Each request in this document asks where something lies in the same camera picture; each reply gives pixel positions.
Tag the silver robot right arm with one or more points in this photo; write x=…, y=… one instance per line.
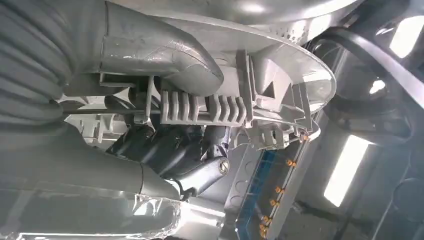
x=30, y=66

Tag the orange trim clip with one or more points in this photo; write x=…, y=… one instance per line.
x=280, y=189
x=263, y=231
x=273, y=202
x=291, y=163
x=266, y=219

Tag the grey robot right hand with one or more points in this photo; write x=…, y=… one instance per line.
x=66, y=172

